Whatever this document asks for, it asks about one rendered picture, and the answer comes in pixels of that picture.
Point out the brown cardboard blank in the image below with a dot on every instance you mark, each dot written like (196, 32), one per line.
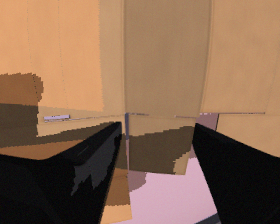
(165, 58)

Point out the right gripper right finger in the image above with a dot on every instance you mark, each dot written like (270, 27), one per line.
(244, 182)

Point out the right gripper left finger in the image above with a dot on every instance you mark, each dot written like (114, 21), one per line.
(71, 186)

